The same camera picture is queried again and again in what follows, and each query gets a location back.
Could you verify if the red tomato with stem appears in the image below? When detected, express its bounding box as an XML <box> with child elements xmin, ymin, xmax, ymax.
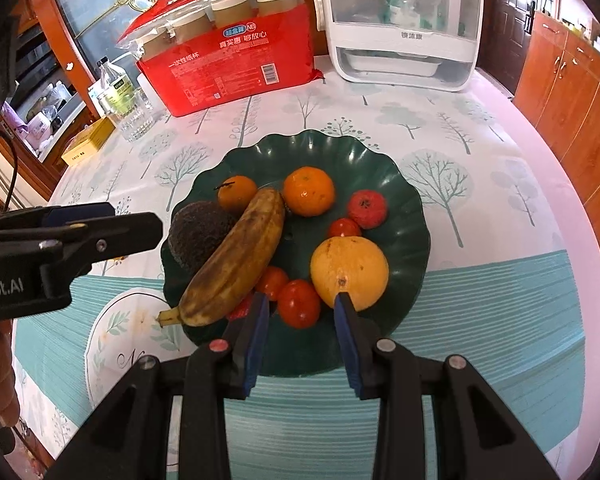
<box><xmin>328</xmin><ymin>217</ymin><xmax>363</xmax><ymax>239</ymax></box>

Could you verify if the brown spotted banana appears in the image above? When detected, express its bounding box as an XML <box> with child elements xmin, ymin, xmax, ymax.
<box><xmin>157</xmin><ymin>187</ymin><xmax>287</xmax><ymax>329</ymax></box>

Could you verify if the clear drinking glasses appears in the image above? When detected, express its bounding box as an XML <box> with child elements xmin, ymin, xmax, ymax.
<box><xmin>112</xmin><ymin>87</ymin><xmax>156</xmax><ymax>142</ymax></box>

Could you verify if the black cable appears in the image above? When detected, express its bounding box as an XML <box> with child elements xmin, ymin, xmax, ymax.
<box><xmin>0</xmin><ymin>129</ymin><xmax>22</xmax><ymax>212</ymax></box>

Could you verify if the small tangerine with stem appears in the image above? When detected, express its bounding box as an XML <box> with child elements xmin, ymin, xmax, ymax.
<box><xmin>215</xmin><ymin>175</ymin><xmax>259</xmax><ymax>213</ymax></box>

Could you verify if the white countertop appliance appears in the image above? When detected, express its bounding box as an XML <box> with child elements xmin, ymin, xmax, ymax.
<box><xmin>314</xmin><ymin>0</ymin><xmax>486</xmax><ymax>93</ymax></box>

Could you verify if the red lychee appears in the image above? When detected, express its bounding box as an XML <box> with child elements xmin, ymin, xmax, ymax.
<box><xmin>226</xmin><ymin>292</ymin><xmax>255</xmax><ymax>322</ymax></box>

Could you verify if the tree print tablecloth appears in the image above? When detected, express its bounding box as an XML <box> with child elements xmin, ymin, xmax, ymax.
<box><xmin>10</xmin><ymin>55</ymin><xmax>600</xmax><ymax>480</ymax></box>

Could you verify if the green label bottle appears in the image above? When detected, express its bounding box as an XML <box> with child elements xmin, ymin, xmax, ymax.
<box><xmin>95</xmin><ymin>57</ymin><xmax>132</xmax><ymax>113</ymax></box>

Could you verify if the yellow flat box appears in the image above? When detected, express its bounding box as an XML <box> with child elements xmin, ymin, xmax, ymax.
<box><xmin>60</xmin><ymin>117</ymin><xmax>117</xmax><ymax>167</ymax></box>

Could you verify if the wooden display cabinet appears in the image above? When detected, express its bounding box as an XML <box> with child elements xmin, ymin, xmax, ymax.
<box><xmin>0</xmin><ymin>0</ymin><xmax>103</xmax><ymax>211</ymax></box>

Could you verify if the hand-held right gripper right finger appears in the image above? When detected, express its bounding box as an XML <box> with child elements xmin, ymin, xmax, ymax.
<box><xmin>334</xmin><ymin>292</ymin><xmax>561</xmax><ymax>480</ymax></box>

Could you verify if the red paper cup pack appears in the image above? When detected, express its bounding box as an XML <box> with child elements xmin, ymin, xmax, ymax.
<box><xmin>117</xmin><ymin>0</ymin><xmax>326</xmax><ymax>119</ymax></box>

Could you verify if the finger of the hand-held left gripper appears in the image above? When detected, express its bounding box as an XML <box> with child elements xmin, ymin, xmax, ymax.
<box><xmin>39</xmin><ymin>212</ymin><xmax>164</xmax><ymax>282</ymax></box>
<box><xmin>0</xmin><ymin>202</ymin><xmax>117</xmax><ymax>235</ymax></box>

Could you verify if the wooden low cabinet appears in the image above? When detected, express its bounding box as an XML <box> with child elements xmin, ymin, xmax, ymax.
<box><xmin>512</xmin><ymin>10</ymin><xmax>600</xmax><ymax>257</ymax></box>

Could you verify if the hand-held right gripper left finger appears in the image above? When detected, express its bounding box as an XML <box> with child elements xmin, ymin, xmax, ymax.
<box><xmin>45</xmin><ymin>292</ymin><xmax>271</xmax><ymax>480</ymax></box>

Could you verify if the dark avocado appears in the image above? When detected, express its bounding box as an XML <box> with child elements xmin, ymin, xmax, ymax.
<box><xmin>168</xmin><ymin>201</ymin><xmax>242</xmax><ymax>271</ymax></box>

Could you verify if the small red apple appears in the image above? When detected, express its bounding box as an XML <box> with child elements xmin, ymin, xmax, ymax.
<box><xmin>347</xmin><ymin>189</ymin><xmax>388</xmax><ymax>230</ymax></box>

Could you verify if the dark green scalloped plate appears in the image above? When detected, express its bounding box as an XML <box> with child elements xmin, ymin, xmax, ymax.
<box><xmin>160</xmin><ymin>129</ymin><xmax>432</xmax><ymax>379</ymax></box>

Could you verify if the yellow fruit with sticker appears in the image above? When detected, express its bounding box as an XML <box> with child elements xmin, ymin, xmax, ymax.
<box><xmin>310</xmin><ymin>236</ymin><xmax>390</xmax><ymax>312</ymax></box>

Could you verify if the large orange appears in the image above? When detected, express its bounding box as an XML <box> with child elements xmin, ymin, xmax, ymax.
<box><xmin>282</xmin><ymin>166</ymin><xmax>337</xmax><ymax>218</ymax></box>

